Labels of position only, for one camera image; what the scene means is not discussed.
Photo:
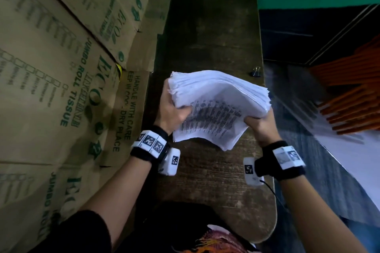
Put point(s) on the right wrist camera band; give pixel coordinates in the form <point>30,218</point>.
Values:
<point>274,162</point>

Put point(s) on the large printed cardboard box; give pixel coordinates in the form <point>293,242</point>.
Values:
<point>47,107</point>

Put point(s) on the left wrist camera band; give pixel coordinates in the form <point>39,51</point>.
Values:
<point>154,149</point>

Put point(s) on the person's right thumb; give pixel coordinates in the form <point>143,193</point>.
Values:
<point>251,120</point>

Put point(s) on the person's right forearm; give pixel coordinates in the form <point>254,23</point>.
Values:
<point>314,214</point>

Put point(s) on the person's left thumb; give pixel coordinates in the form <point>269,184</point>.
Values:
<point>183,111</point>

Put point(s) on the person's right hand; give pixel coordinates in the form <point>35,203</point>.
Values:
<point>264,129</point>

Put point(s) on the person's left forearm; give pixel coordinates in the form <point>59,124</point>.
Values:
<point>117,196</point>

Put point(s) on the person's left hand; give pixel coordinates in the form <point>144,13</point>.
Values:
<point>167,113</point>

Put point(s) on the person's black printed shirt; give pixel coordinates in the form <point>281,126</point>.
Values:
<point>148,232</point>

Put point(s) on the small printed cardboard box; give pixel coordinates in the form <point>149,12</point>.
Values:
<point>126,119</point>

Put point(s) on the stack of printed white papers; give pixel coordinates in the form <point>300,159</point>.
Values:
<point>219,104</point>

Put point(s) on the stack of orange folders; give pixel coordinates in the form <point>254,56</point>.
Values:
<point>353,83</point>

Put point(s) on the white board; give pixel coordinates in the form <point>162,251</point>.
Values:
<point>350,158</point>

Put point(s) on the wrist camera band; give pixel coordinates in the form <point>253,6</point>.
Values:
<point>154,149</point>
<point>274,162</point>

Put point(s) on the black binder clip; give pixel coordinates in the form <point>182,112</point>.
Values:
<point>256,72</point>

